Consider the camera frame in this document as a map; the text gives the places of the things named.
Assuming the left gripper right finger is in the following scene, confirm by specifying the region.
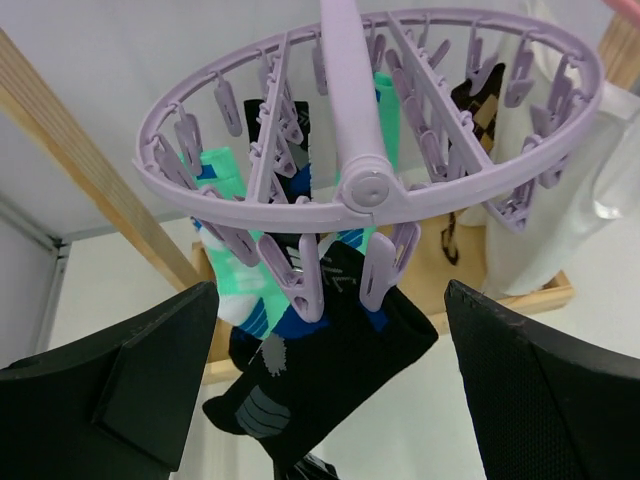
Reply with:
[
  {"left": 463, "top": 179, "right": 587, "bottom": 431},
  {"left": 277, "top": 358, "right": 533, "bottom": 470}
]
[{"left": 444, "top": 280, "right": 639, "bottom": 479}]

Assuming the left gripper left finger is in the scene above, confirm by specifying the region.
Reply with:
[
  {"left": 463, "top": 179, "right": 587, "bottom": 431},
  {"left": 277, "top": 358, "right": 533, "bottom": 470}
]
[{"left": 1, "top": 281, "right": 219, "bottom": 479}]

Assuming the black blue grey sock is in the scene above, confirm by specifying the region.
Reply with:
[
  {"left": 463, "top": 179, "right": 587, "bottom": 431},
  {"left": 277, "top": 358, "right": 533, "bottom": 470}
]
[{"left": 203, "top": 242, "right": 438, "bottom": 470}]

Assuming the purple round clip hanger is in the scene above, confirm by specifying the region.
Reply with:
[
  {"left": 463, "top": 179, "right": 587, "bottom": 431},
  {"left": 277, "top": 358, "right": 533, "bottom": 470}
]
[{"left": 134, "top": 1, "right": 604, "bottom": 323}]

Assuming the white cloth on hanger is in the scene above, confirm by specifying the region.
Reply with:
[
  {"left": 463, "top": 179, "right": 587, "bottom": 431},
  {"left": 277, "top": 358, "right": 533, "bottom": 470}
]
[{"left": 479, "top": 0, "right": 640, "bottom": 301}]

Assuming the green sock front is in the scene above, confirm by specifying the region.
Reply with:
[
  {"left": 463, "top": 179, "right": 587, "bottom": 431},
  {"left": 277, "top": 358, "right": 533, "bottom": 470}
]
[{"left": 191, "top": 147, "right": 289, "bottom": 340}]

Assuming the green sock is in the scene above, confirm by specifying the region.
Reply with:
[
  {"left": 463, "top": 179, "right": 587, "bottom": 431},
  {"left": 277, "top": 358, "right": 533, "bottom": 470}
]
[
  {"left": 336, "top": 72, "right": 400, "bottom": 254},
  {"left": 191, "top": 147, "right": 289, "bottom": 340}
]

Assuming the green sock rear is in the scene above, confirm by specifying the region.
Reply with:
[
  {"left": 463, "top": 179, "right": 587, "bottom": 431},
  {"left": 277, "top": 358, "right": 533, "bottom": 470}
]
[{"left": 336, "top": 72, "right": 400, "bottom": 254}]

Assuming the brown argyle hanging sock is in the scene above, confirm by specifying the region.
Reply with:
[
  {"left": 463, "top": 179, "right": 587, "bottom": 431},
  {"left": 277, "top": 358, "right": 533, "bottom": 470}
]
[{"left": 440, "top": 63, "right": 505, "bottom": 266}]

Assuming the wooden clothes rack frame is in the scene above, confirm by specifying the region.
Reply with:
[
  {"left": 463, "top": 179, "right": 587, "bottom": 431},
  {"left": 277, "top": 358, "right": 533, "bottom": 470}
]
[{"left": 1, "top": 14, "right": 639, "bottom": 385}]

